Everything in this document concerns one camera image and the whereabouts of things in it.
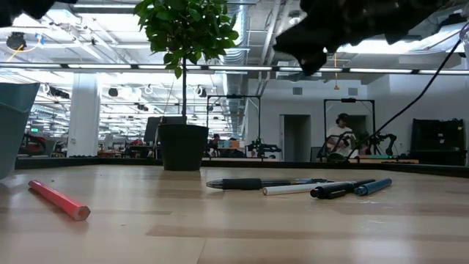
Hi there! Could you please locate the person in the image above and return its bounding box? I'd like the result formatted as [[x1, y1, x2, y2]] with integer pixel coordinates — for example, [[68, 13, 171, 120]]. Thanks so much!
[[325, 112, 358, 159]]

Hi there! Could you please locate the green leafy plant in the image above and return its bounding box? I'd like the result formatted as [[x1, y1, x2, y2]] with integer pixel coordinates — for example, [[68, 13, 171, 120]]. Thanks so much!
[[133, 0, 240, 122]]

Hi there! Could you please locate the black equipment case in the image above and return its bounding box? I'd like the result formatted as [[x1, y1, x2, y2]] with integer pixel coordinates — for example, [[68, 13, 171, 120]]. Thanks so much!
[[412, 117, 467, 166]]

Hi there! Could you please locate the matte black pen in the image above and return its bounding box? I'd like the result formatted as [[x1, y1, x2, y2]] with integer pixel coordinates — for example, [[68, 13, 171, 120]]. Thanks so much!
[[309, 178, 377, 200]]

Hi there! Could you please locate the white pencil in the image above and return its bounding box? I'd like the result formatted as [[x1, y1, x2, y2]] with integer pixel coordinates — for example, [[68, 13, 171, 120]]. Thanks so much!
[[262, 180, 352, 197]]

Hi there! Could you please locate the orange pencil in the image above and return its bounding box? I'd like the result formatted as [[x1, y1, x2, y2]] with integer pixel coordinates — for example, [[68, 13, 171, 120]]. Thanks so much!
[[28, 179, 92, 222]]

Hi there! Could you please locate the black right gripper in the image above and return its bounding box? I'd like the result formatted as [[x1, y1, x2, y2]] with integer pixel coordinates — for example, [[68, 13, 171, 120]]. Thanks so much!
[[273, 0, 451, 76]]

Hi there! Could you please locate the linear ceiling light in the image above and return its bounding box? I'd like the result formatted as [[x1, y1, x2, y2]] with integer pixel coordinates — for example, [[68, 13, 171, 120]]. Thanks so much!
[[0, 62, 469, 76]]

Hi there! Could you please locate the orange hanging cord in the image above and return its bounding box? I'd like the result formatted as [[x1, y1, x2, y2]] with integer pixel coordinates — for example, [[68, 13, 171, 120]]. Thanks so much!
[[332, 53, 340, 91]]

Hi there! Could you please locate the teal plastic bin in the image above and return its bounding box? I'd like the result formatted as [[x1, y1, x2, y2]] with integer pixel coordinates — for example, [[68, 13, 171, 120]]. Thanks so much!
[[0, 82, 40, 180]]

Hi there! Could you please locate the clear plastic bin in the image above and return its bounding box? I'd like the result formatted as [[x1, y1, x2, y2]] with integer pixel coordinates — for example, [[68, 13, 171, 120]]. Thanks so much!
[[459, 21, 469, 59]]

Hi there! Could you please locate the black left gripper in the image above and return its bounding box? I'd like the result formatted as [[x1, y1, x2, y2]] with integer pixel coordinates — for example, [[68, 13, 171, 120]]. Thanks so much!
[[0, 0, 78, 29]]

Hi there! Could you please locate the black aluminium table frame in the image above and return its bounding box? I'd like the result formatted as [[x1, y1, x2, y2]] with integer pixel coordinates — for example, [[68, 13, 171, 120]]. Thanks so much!
[[14, 156, 469, 180]]

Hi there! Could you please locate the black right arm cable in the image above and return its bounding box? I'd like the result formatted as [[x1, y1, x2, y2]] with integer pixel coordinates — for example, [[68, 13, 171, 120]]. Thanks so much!
[[346, 36, 463, 161]]

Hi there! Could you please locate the black rubber-grip pen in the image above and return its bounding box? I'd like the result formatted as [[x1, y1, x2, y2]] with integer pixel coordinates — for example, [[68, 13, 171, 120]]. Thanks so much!
[[205, 177, 333, 191]]

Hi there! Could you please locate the white building column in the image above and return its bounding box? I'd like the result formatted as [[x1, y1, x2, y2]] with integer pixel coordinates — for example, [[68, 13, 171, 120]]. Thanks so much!
[[66, 78, 101, 158]]

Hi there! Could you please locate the dark background monitor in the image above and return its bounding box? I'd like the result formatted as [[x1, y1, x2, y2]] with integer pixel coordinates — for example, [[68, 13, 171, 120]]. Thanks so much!
[[143, 116, 188, 144]]

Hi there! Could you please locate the blue pen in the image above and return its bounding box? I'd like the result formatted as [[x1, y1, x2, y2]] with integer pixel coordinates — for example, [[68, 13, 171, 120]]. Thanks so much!
[[353, 177, 394, 197]]

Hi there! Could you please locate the black ceiling-hung device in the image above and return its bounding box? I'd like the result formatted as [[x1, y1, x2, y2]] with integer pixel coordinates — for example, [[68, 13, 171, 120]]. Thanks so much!
[[5, 31, 29, 52]]

